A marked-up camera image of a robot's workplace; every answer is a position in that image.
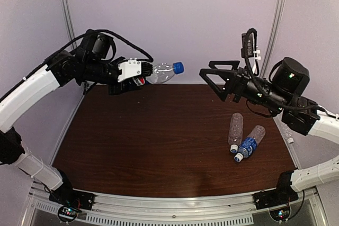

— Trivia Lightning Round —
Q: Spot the clear unlabeled plastic bottle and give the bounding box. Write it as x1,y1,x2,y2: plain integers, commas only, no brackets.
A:
228,113,243,147

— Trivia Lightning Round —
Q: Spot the Pepsi label plastic bottle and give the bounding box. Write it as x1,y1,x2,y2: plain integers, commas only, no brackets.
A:
132,61,176,86

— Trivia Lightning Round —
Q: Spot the blue bottle cap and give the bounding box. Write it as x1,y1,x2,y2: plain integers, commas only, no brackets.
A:
173,62,184,75

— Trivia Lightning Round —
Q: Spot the white bottle cap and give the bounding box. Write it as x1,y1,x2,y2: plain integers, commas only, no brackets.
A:
230,144,238,153

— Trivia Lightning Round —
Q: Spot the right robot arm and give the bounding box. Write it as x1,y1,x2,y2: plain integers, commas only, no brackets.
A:
199,57,338,143

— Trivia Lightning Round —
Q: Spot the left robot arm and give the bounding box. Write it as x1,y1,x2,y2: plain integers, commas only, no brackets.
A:
1,29,81,202

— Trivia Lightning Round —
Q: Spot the blue label water bottle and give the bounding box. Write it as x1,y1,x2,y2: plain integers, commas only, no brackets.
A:
234,125,266,162

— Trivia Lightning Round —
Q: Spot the left circuit board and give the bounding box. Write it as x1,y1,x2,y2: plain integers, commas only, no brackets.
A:
57,206,79,223

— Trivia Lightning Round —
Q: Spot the circuit board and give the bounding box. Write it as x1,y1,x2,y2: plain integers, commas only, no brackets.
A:
57,206,79,223
269,205,291,223

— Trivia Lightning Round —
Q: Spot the right circuit board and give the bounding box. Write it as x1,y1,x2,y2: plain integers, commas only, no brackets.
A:
269,205,291,223

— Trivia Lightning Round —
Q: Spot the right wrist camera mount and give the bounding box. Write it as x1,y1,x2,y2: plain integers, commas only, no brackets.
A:
241,28,261,76

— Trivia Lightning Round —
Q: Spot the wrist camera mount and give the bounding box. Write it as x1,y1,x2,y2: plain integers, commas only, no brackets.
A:
117,59,141,83
241,28,261,76

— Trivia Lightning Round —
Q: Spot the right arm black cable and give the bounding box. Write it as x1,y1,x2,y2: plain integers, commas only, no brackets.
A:
245,28,325,117

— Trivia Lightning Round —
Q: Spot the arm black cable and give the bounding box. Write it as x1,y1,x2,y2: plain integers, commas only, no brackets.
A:
47,29,155,64
245,28,325,117

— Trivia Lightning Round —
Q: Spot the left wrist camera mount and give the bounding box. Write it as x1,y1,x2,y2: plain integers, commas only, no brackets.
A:
117,59,141,83

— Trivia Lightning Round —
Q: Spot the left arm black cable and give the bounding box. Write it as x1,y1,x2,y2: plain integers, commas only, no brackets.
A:
47,29,155,64

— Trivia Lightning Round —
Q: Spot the right aluminium frame post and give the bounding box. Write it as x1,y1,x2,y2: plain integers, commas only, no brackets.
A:
260,0,286,78

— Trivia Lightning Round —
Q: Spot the aluminium frame post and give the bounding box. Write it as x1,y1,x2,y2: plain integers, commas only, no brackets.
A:
60,0,75,41
260,0,286,78

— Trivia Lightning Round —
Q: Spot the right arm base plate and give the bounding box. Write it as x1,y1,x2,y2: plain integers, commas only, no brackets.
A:
252,188,299,210

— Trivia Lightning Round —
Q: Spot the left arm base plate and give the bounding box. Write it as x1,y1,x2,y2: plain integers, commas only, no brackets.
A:
49,189,95,210

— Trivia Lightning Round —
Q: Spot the front aluminium rail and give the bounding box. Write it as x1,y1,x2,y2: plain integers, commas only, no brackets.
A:
19,181,329,225

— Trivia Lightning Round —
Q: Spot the left aluminium frame post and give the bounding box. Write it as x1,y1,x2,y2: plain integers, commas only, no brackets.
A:
60,0,75,41

